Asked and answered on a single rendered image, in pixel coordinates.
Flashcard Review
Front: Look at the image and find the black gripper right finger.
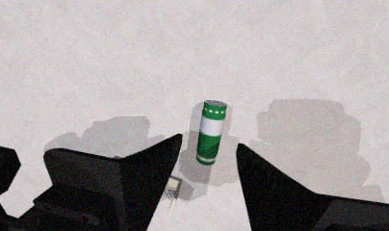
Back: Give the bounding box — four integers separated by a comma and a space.
236, 143, 389, 231

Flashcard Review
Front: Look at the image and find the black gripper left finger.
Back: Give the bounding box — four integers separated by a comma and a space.
43, 134, 183, 231

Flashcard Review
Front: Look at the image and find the green and silver battery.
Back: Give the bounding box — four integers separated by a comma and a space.
196, 100, 227, 166

